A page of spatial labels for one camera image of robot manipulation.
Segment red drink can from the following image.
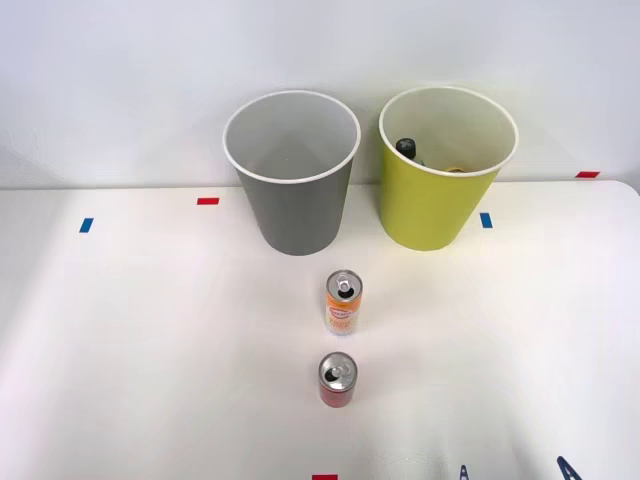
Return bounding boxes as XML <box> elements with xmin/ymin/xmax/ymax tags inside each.
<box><xmin>317</xmin><ymin>351</ymin><xmax>359</xmax><ymax>409</ymax></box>

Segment orange and white drink can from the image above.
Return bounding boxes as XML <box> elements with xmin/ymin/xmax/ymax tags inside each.
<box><xmin>324</xmin><ymin>270</ymin><xmax>364</xmax><ymax>337</ymax></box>

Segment yellow-green plastic waste bin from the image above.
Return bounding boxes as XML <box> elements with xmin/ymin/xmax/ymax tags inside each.
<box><xmin>377</xmin><ymin>85</ymin><xmax>520</xmax><ymax>253</ymax></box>

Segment grey plastic waste bin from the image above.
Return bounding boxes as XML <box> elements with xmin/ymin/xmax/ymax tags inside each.
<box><xmin>221</xmin><ymin>89</ymin><xmax>362</xmax><ymax>257</ymax></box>

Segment green bottle with black cap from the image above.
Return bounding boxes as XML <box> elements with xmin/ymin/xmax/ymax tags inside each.
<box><xmin>394</xmin><ymin>137</ymin><xmax>426</xmax><ymax>167</ymax></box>

